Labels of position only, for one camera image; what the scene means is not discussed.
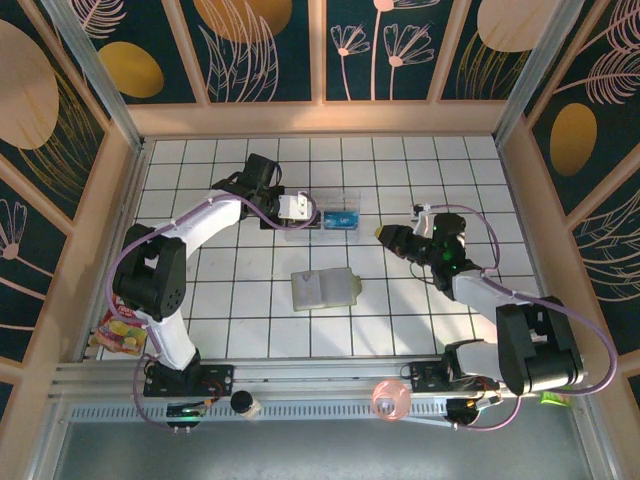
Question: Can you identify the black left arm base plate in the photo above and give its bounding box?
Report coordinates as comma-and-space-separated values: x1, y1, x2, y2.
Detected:
143, 363, 236, 399

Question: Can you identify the aluminium corner post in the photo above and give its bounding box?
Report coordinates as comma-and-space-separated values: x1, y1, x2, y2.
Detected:
39, 0, 147, 154
493, 0, 587, 146

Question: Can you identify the grey slotted cable duct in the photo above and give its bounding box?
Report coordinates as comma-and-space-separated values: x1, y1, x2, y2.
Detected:
69, 402, 451, 422

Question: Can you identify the grey metal sheet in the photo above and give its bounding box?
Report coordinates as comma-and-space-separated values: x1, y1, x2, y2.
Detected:
52, 419, 606, 480

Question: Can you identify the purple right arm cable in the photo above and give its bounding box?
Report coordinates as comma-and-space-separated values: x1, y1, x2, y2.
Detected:
422, 203, 620, 432

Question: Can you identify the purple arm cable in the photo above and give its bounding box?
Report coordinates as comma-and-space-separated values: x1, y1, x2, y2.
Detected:
107, 191, 322, 432
422, 203, 620, 432

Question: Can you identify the small jar with black lid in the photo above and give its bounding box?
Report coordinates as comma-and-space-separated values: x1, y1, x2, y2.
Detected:
230, 390, 263, 420

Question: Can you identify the blue VIP card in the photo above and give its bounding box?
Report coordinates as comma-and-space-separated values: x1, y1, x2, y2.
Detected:
322, 209, 360, 230

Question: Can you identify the colourful fruit snack packet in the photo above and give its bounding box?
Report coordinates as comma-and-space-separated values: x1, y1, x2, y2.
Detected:
88, 293, 151, 357

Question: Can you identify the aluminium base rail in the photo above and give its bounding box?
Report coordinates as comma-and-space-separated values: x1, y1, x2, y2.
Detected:
48, 355, 599, 401

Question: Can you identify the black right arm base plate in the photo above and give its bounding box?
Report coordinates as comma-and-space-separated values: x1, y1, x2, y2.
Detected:
408, 360, 501, 394

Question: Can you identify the clear plastic box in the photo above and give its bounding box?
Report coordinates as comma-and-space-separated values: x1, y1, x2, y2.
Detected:
283, 187, 363, 245

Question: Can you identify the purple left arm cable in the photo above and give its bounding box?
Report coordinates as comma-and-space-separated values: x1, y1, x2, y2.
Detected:
107, 191, 322, 432

